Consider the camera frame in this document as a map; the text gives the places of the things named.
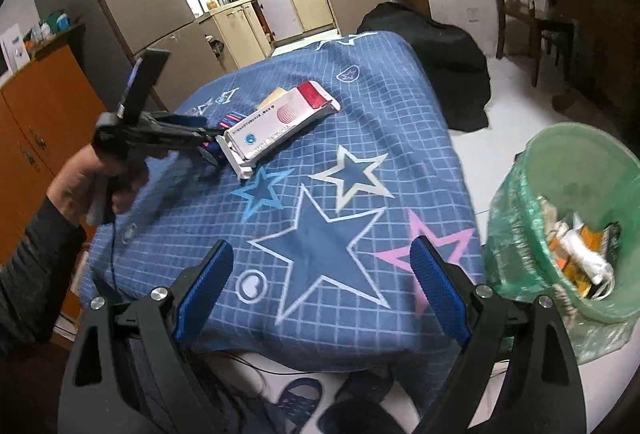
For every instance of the wooden dining table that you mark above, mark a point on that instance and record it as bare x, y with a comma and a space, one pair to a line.
595, 14

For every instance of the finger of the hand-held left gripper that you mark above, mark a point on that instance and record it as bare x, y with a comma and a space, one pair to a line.
212, 150
185, 119

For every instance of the beige sponge block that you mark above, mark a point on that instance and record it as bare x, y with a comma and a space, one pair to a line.
275, 96

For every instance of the black slipper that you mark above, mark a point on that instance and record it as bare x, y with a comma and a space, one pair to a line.
355, 404

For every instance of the blue star-print blanket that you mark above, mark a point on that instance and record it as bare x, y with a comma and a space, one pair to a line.
325, 239

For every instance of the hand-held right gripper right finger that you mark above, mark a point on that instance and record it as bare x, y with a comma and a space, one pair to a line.
440, 294

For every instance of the blue slipper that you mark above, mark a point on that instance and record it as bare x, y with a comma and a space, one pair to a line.
300, 399

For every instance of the black cloth cover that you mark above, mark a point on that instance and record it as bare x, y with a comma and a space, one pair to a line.
450, 64

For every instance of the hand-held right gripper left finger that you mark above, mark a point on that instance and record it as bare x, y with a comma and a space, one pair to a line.
205, 294

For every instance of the person's left hand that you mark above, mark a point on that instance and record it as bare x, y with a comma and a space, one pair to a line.
75, 184

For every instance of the white and red box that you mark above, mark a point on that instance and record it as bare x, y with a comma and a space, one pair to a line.
280, 124

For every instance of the beige kitchen cabinets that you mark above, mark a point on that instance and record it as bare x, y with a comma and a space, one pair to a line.
310, 9

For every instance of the pile of mixed wrappers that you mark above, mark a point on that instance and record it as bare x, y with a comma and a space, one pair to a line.
580, 254

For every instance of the teal plastic tub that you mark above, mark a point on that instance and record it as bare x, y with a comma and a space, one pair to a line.
61, 21

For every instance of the person's left forearm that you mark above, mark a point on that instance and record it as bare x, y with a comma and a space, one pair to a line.
40, 264

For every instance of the orange wooden cabinet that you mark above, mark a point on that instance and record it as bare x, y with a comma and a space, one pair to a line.
40, 114

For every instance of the green trash bin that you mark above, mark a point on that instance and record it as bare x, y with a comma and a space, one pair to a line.
550, 154

